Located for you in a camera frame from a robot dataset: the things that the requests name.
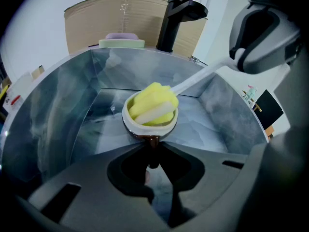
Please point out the pink soap bar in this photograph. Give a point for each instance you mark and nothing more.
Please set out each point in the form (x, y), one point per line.
(122, 35)

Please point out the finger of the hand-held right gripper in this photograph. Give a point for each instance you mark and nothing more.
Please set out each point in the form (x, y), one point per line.
(258, 30)
(272, 54)

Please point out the metal sink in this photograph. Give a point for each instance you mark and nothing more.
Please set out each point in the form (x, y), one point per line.
(60, 100)

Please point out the white cup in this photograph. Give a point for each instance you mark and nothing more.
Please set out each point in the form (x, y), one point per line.
(149, 127)

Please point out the large brown cardboard sheet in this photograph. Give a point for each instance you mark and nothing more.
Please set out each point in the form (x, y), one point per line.
(96, 25)

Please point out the green spray bottle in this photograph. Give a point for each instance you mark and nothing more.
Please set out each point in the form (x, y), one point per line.
(251, 93)

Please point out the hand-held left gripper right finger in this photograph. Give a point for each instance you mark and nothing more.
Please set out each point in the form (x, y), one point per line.
(212, 175)

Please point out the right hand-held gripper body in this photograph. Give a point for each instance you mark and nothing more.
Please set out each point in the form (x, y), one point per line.
(285, 1)

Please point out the black faucet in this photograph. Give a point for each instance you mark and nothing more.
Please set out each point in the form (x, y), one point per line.
(173, 23)

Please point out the round metal drain knob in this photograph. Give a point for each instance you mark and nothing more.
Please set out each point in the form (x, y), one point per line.
(195, 59)

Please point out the black flat panel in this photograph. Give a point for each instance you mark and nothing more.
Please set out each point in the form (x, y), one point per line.
(269, 109)

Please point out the yellow sponge brush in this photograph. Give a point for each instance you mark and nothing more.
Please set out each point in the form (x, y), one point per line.
(157, 100)

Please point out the pale green soap dish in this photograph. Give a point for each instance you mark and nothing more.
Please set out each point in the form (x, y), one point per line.
(120, 43)

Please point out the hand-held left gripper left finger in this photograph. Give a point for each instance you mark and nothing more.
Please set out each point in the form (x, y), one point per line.
(96, 202)

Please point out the person's left hand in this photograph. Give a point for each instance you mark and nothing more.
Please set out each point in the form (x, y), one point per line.
(147, 178)

